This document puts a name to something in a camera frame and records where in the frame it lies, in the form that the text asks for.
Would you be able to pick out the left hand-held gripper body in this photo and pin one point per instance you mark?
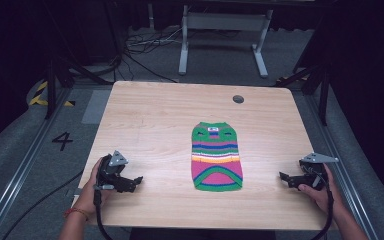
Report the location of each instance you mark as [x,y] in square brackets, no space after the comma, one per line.
[108,173]

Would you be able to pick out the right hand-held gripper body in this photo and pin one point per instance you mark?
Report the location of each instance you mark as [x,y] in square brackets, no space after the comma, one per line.
[313,176]

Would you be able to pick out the striped knit pet sweater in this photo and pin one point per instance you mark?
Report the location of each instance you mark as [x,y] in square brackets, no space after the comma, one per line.
[216,160]

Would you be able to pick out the person's right hand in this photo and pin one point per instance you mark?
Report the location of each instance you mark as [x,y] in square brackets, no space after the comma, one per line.
[326,198]

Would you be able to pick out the person's left hand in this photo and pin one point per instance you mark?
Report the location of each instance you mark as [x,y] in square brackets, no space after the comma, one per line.
[88,196]

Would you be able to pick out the black metal stand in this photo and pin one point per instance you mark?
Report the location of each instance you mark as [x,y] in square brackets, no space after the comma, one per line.
[50,86]
[323,90]

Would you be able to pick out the yellow black hazard tape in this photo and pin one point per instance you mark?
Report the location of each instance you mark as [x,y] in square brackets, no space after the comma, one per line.
[40,98]

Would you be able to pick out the metal floor rail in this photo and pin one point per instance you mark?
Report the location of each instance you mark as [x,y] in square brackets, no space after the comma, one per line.
[343,156]
[16,173]

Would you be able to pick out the grey metal desk frame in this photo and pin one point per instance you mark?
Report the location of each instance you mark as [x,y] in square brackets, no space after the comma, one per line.
[225,21]

